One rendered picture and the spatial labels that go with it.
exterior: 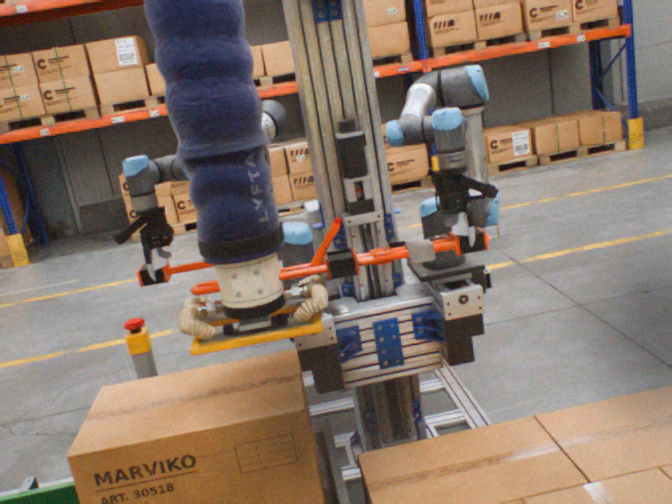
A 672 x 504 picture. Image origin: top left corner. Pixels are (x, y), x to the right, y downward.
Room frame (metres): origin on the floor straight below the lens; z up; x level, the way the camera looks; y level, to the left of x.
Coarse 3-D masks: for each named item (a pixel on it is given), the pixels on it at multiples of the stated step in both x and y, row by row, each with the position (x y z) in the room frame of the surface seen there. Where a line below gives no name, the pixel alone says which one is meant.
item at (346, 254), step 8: (352, 248) 1.83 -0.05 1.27; (328, 256) 1.83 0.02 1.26; (336, 256) 1.82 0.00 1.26; (344, 256) 1.81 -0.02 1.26; (352, 256) 1.79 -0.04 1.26; (328, 264) 1.76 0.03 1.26; (336, 264) 1.75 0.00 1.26; (344, 264) 1.76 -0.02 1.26; (352, 264) 1.76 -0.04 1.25; (328, 272) 1.76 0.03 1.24; (336, 272) 1.75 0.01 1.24; (344, 272) 1.76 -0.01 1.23; (352, 272) 1.76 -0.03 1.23
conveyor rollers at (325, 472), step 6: (318, 450) 2.06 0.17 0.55; (324, 450) 2.08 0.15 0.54; (318, 456) 2.02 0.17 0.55; (324, 456) 2.03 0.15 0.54; (324, 462) 1.99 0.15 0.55; (324, 468) 1.95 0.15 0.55; (324, 474) 1.92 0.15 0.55; (330, 474) 1.95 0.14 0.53; (324, 480) 1.88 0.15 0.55; (330, 480) 1.89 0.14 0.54; (324, 486) 1.85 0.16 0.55; (330, 486) 1.86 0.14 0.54; (324, 492) 1.82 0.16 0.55; (330, 492) 1.82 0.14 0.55; (330, 498) 1.79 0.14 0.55
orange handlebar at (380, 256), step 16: (448, 240) 1.83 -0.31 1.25; (368, 256) 1.79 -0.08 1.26; (384, 256) 1.78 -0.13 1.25; (400, 256) 1.78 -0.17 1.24; (176, 272) 2.03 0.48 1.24; (288, 272) 1.77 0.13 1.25; (304, 272) 1.77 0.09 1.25; (320, 272) 1.77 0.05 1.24; (192, 288) 1.77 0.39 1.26; (208, 288) 1.76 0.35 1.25
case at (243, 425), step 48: (144, 384) 1.92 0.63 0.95; (192, 384) 1.86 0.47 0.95; (240, 384) 1.80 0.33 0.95; (288, 384) 1.75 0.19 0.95; (96, 432) 1.66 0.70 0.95; (144, 432) 1.61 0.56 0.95; (192, 432) 1.58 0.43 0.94; (240, 432) 1.58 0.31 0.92; (288, 432) 1.59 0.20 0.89; (96, 480) 1.56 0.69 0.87; (144, 480) 1.57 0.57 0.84; (192, 480) 1.57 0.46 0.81; (240, 480) 1.58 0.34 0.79; (288, 480) 1.59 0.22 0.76
